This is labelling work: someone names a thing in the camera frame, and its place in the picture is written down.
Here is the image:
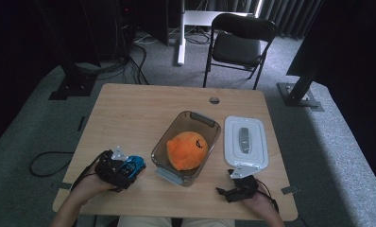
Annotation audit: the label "clear plastic container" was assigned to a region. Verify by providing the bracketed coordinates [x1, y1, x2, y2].
[150, 110, 223, 187]

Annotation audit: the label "black folding chair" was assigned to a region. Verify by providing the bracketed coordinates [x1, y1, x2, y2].
[202, 12, 279, 91]

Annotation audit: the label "blue toy car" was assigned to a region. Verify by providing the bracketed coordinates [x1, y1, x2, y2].
[118, 154, 147, 181]

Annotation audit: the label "person's beige trouser legs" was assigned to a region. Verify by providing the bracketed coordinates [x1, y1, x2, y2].
[116, 215, 236, 227]

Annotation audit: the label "white container lid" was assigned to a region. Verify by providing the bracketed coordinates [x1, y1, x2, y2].
[223, 114, 270, 170]

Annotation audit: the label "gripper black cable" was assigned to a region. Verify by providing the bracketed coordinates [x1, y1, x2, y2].
[70, 150, 106, 192]
[254, 179, 281, 213]

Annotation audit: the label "white desk frame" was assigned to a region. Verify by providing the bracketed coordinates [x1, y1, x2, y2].
[176, 0, 264, 66]

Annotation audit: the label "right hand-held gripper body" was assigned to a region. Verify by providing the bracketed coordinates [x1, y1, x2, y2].
[225, 166, 260, 201]

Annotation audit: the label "black metal stand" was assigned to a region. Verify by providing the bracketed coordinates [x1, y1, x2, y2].
[277, 64, 325, 113]
[34, 0, 99, 101]

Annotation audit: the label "person's right hand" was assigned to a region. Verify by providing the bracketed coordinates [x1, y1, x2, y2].
[241, 185, 279, 218]

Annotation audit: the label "person's left hand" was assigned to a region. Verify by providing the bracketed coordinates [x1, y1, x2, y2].
[71, 171, 118, 206]

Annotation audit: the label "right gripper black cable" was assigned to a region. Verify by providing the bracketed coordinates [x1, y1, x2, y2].
[254, 179, 281, 213]

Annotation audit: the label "black floor cable loop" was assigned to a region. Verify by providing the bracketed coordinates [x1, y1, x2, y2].
[28, 150, 76, 178]

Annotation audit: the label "bundle of floor cables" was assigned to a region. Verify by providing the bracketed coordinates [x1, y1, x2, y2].
[76, 29, 151, 86]

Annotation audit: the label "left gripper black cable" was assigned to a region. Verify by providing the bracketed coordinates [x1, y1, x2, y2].
[70, 150, 106, 192]

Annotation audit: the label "grey curtain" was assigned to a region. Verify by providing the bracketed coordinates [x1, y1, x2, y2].
[204, 0, 323, 40]

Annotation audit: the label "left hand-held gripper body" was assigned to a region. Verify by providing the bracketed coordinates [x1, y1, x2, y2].
[94, 145, 128, 185]

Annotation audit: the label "orange plush toy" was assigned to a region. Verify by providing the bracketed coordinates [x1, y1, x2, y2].
[165, 131, 210, 172]

